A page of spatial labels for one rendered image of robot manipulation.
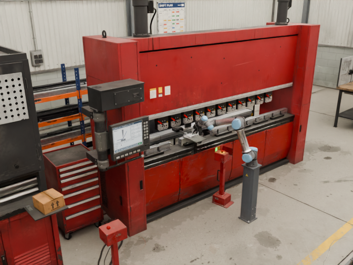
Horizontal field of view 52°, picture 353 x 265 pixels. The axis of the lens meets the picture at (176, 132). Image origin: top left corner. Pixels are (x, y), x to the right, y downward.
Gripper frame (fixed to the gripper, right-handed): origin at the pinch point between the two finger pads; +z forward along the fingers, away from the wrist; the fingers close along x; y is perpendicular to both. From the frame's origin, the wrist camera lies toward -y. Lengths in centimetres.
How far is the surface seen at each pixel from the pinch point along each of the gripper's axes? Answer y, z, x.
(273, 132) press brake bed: -13, 34, -165
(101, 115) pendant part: 5, -78, 143
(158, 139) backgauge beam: 19, 31, 35
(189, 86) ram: 47, -40, 2
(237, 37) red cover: 86, -81, -77
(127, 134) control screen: -15, -66, 120
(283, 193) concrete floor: -105, 47, -126
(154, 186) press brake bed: -40, 40, 64
